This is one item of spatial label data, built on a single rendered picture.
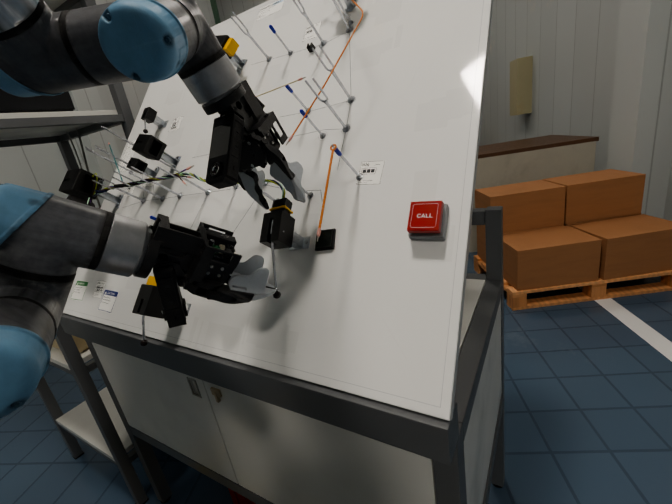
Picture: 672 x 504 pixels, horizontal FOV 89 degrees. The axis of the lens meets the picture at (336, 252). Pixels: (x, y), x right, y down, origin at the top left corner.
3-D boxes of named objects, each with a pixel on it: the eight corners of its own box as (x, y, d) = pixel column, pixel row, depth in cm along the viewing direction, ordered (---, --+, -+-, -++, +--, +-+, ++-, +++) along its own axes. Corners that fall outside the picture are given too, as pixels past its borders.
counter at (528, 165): (591, 239, 311) (599, 136, 282) (309, 270, 352) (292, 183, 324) (548, 216, 389) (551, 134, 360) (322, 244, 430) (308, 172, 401)
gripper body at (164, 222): (247, 259, 49) (156, 233, 42) (221, 305, 51) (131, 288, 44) (237, 232, 55) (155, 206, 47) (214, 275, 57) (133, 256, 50)
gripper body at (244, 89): (291, 141, 62) (254, 73, 54) (272, 168, 56) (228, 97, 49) (258, 150, 65) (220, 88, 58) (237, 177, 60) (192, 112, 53)
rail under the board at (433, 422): (450, 467, 47) (448, 430, 45) (64, 333, 108) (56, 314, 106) (459, 435, 51) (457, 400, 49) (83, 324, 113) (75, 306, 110)
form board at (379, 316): (65, 312, 108) (59, 311, 107) (167, 52, 134) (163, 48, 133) (452, 420, 47) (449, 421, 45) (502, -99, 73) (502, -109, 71)
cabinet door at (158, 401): (237, 485, 93) (195, 363, 81) (128, 425, 122) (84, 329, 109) (242, 478, 95) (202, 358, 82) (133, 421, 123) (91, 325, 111)
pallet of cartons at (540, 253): (699, 295, 206) (722, 182, 185) (502, 311, 224) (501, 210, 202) (614, 251, 281) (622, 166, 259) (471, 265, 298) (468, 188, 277)
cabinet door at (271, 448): (443, 601, 64) (427, 439, 52) (236, 487, 93) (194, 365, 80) (446, 585, 66) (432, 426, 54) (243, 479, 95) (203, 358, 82)
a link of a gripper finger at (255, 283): (293, 279, 55) (240, 265, 50) (276, 307, 57) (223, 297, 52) (287, 268, 58) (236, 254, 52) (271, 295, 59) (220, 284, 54)
